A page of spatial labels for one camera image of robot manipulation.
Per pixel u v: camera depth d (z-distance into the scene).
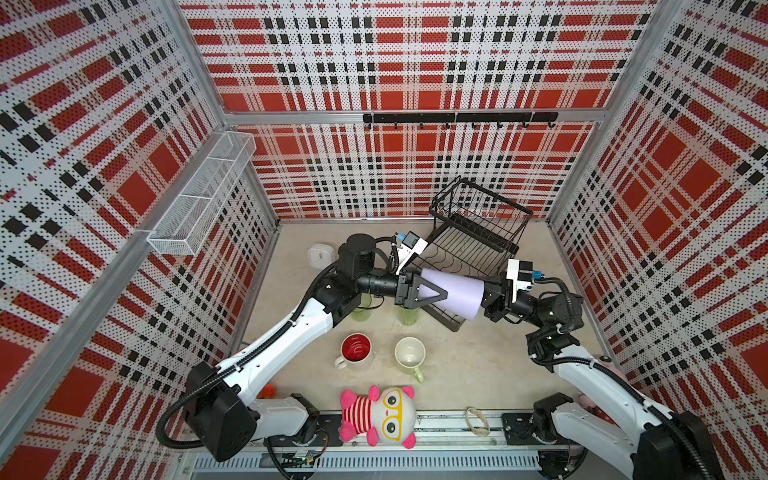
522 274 0.55
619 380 0.48
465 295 0.59
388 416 0.69
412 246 0.59
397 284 0.56
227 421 0.38
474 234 1.57
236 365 0.41
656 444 0.39
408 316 0.85
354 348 0.86
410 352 0.83
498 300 0.60
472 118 0.89
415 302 0.56
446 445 0.72
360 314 0.94
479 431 0.73
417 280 0.56
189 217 0.90
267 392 0.79
